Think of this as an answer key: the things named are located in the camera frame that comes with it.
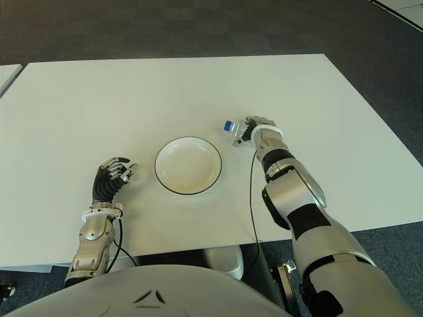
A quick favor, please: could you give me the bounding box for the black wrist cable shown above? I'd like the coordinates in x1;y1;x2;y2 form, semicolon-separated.
249;148;262;267
104;211;139;275

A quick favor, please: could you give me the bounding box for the clear bottle with blue cap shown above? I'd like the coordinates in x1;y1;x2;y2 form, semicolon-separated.
222;119;254;141

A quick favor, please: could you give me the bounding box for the grey robot torso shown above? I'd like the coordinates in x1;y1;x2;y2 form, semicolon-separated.
0;263;300;317

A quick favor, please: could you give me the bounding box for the white cylinder under table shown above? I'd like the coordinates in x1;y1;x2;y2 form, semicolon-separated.
202;246;246;281

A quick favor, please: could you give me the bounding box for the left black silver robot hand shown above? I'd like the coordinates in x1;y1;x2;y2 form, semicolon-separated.
91;157;138;204

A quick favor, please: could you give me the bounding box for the white plate with black rim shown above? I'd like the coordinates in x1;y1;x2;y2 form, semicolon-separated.
153;136;223;195

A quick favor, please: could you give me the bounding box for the neighbouring white table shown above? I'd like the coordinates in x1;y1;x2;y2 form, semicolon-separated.
0;63;24;98

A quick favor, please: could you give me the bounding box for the metal bracket stand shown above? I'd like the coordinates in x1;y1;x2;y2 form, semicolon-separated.
270;259;302;317

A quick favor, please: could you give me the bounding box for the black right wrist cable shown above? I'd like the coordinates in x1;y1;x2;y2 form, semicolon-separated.
249;148;262;267

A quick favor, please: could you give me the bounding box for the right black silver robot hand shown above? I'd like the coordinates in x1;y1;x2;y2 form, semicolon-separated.
232;115;277;148

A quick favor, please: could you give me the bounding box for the black caster with metal frame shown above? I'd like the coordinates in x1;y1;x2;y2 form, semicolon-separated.
0;281;17;302

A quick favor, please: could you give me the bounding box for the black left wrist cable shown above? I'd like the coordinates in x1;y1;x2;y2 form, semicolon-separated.
104;211;139;275

